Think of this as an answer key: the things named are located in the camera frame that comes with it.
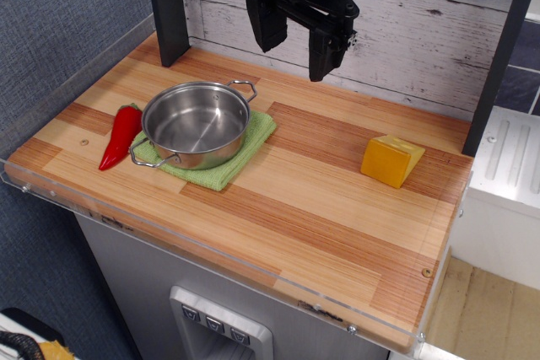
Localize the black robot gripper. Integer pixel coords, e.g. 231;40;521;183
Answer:
246;0;359;82

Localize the silver steel pot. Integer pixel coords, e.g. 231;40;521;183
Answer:
142;80;257;155

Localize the yellow butter cube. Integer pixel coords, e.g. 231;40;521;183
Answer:
360;135;425;189

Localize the black yellow object corner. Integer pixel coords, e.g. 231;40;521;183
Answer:
1;308;77;359

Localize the green folded cloth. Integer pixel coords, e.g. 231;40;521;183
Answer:
130;111;277;191

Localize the red toy chili pepper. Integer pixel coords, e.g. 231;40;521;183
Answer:
99;103;143;171

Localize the grey cabinet with dispenser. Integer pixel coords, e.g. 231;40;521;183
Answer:
77;216;389;359

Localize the dark left frame post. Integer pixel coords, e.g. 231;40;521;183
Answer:
151;0;190;67

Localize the dark frame post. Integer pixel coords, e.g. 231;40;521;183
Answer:
151;0;190;67
462;0;531;157

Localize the dark right frame post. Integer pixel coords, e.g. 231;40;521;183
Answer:
462;0;531;157

